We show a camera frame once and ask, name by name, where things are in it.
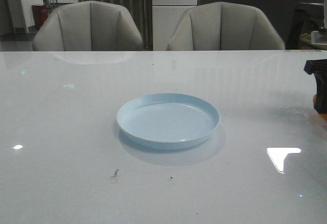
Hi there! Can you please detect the metal barrier post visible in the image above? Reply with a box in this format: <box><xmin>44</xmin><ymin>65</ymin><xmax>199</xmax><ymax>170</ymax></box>
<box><xmin>143</xmin><ymin>0</ymin><xmax>149</xmax><ymax>50</ymax></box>

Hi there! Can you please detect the left beige upholstered chair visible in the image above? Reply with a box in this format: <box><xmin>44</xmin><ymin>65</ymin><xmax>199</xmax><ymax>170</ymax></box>
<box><xmin>32</xmin><ymin>1</ymin><xmax>143</xmax><ymax>52</ymax></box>

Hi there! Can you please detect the right beige upholstered chair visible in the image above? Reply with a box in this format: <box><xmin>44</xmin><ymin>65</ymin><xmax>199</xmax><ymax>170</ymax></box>
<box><xmin>167</xmin><ymin>2</ymin><xmax>285</xmax><ymax>51</ymax></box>

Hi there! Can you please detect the light blue round plate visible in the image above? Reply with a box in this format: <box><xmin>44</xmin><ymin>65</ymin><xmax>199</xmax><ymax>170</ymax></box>
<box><xmin>116</xmin><ymin>93</ymin><xmax>220</xmax><ymax>150</ymax></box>

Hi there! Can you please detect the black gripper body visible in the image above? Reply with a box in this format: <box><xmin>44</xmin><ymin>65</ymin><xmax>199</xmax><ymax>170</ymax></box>
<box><xmin>304</xmin><ymin>59</ymin><xmax>326</xmax><ymax>114</ymax></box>

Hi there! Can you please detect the dark wooden side furniture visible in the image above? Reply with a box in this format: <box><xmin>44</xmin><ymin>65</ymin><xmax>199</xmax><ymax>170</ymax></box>
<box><xmin>286</xmin><ymin>3</ymin><xmax>324</xmax><ymax>50</ymax></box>

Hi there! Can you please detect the red trash bin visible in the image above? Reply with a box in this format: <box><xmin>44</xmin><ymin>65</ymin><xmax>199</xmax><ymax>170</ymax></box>
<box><xmin>31</xmin><ymin>4</ymin><xmax>48</xmax><ymax>30</ymax></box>

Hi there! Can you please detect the beige upholstered chair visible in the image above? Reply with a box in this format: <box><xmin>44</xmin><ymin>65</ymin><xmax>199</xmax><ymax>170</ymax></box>
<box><xmin>32</xmin><ymin>1</ymin><xmax>143</xmax><ymax>52</ymax></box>
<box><xmin>167</xmin><ymin>2</ymin><xmax>285</xmax><ymax>51</ymax></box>

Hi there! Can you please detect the white refrigerator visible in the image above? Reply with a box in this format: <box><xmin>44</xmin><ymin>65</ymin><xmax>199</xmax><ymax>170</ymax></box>
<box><xmin>152</xmin><ymin>0</ymin><xmax>197</xmax><ymax>51</ymax></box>

